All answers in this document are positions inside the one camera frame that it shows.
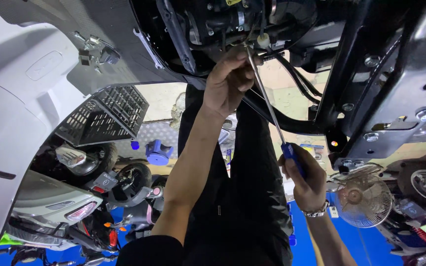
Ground black cable bundle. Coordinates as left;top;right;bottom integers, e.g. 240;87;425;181
270;53;323;105

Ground person's black sleeve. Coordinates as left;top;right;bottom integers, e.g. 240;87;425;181
116;234;185;266

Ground white scooter body panel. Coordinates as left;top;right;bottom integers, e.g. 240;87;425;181
0;0;91;255

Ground person's right hand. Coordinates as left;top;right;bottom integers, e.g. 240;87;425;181
278;147;328;213

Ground dark grey scooter footboard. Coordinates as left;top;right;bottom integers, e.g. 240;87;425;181
0;0;199;96

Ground silver metal wristwatch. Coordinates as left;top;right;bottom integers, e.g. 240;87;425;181
302;199;330;218

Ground metal tread plate ramp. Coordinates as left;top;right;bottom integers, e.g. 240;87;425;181
115;119;181;161

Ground person's black trousers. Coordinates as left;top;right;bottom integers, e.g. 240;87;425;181
178;84;295;266

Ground grey metal underbody plate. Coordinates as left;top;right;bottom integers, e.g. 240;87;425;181
329;0;426;170

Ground white electric fan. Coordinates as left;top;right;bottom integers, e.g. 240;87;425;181
332;164;393;228

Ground black scooter frame tube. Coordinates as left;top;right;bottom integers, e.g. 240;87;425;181
241;0;426;135

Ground person's left hand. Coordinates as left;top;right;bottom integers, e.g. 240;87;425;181
202;46;264;119

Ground pale green parked scooter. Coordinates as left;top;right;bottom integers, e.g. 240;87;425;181
0;169;119;259

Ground black scooter engine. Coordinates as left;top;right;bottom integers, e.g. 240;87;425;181
183;0;319;52

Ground black parked scooter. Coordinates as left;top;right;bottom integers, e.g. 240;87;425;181
84;163;169;241

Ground silver open-end wrench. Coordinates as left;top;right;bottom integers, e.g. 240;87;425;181
133;28;164;70

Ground black perforated plastic basket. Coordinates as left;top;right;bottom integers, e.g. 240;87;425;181
55;86;150;147

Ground long blue-handled screwdriver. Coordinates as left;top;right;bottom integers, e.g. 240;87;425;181
244;44;307;179

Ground heap of scooter parts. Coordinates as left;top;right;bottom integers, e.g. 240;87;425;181
383;159;426;266

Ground blue plastic stool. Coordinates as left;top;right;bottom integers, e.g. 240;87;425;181
145;140;174;166

